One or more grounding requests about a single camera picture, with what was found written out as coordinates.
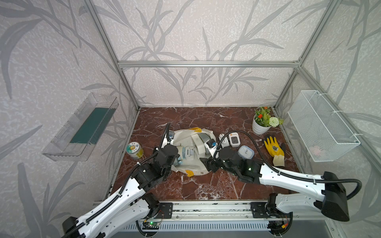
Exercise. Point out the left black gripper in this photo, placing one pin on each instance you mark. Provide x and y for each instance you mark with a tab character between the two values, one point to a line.
173	158

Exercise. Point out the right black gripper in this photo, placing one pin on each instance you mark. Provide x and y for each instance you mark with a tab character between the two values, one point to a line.
209	163

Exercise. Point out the white canvas tote bag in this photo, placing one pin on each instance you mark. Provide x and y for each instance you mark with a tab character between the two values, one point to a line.
192	144

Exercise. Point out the white digital paw clock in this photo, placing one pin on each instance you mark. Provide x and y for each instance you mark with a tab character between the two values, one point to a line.
234	140

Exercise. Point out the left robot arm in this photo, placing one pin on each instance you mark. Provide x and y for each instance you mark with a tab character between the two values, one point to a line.
132	201

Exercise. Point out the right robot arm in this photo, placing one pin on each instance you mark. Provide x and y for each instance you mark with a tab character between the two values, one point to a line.
327	193

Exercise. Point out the blue twin bell alarm clock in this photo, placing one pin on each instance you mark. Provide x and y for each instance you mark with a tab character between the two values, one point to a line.
180	159

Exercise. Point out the white flat digital clock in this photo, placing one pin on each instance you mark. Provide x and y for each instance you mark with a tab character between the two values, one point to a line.
198	144

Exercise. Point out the grey blue square clock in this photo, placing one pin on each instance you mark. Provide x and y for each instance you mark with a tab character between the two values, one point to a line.
205	139

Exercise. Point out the yellow work glove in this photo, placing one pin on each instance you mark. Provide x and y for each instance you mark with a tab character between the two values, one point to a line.
275	151

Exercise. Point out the potted artificial flower plant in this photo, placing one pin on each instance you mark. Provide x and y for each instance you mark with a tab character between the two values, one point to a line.
263	121

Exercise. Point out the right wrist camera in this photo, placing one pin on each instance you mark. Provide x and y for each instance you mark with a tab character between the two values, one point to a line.
211	143

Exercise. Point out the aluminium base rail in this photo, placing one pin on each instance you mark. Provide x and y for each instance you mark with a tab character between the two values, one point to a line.
229	210

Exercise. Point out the clear plastic wall shelf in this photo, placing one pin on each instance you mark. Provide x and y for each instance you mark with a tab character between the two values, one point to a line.
78	137

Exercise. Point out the white wire mesh basket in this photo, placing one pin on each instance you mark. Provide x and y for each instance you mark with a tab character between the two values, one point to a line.
325	134

